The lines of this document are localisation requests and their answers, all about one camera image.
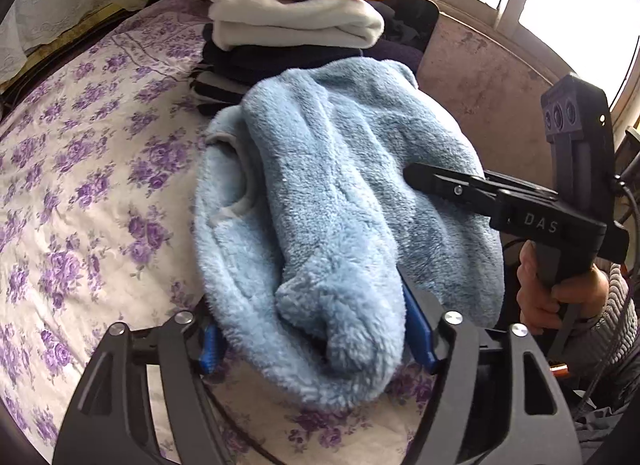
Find blue fleece baby jacket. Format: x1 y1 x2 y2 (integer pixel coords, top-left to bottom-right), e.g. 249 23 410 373
194 58 504 410

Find stacked bedding under lace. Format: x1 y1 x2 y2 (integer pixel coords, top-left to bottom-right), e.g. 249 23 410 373
1 4 134 116

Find striped folded garment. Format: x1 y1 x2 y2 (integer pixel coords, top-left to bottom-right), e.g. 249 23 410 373
189 63 250 116

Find dark folded garments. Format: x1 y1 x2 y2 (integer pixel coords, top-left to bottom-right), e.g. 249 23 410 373
202 23 423 86

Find person's right hand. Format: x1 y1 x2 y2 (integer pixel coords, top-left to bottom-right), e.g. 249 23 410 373
516 241 610 335

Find purple floral bed sheet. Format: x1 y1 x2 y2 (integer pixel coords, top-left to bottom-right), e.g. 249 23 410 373
1 0 206 461

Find white folded garment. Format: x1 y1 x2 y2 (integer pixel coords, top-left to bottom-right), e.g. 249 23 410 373
208 0 384 50

